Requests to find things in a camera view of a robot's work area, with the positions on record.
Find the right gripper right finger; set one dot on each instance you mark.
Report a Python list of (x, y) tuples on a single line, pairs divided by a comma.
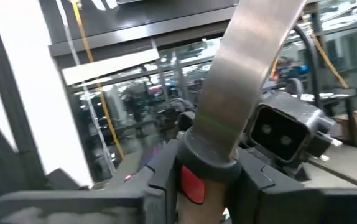
[(259, 183)]

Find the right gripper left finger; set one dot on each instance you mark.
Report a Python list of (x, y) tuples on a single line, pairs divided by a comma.
[(172, 180)]

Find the black aluminium rig frame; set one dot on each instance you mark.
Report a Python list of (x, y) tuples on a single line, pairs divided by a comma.
[(10, 93)]

